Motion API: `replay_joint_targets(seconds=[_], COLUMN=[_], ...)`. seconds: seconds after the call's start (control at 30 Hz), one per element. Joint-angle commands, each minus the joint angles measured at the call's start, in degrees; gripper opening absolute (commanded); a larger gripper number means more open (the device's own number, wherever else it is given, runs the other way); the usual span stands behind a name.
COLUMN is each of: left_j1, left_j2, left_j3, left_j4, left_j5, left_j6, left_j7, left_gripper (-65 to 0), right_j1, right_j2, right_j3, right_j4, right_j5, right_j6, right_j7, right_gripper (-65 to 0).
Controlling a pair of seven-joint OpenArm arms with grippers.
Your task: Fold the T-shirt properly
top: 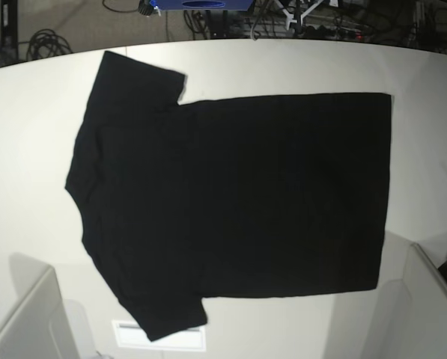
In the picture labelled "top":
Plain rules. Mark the black T-shirt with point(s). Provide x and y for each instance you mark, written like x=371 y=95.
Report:
x=253 y=197

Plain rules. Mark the black power strip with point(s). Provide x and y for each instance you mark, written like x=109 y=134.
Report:
x=331 y=33

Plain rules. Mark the blue box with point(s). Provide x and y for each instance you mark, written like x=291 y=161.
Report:
x=203 y=4

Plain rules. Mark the left beige partition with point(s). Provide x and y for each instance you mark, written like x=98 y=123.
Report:
x=36 y=326

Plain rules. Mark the beige partition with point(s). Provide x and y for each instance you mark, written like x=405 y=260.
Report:
x=36 y=326
x=410 y=320

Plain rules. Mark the right beige partition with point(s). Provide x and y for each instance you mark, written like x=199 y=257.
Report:
x=410 y=320

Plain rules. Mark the white stand frame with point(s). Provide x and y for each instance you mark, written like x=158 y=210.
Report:
x=294 y=11

